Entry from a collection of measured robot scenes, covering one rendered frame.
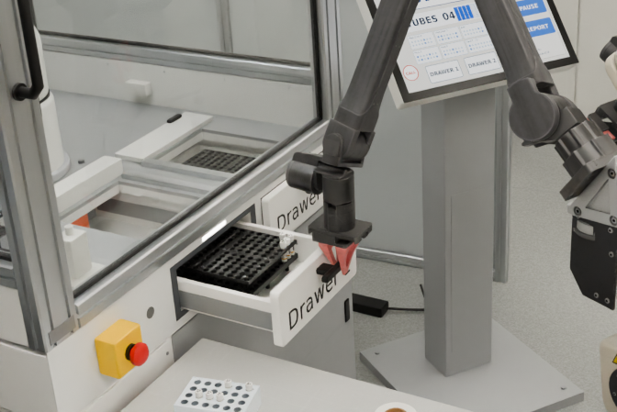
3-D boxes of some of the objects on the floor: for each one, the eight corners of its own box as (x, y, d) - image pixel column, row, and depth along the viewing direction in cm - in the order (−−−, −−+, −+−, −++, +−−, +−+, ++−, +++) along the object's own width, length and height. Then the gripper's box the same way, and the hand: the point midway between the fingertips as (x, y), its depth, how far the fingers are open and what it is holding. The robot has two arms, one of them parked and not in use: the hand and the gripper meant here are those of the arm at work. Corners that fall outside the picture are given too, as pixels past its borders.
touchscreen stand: (583, 400, 300) (603, 55, 258) (447, 451, 284) (445, 92, 241) (483, 318, 342) (486, 10, 300) (359, 359, 325) (344, 38, 283)
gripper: (304, 199, 189) (308, 274, 196) (355, 210, 185) (357, 287, 191) (322, 184, 195) (326, 258, 201) (373, 194, 190) (375, 270, 197)
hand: (341, 268), depth 196 cm, fingers closed, pressing on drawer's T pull
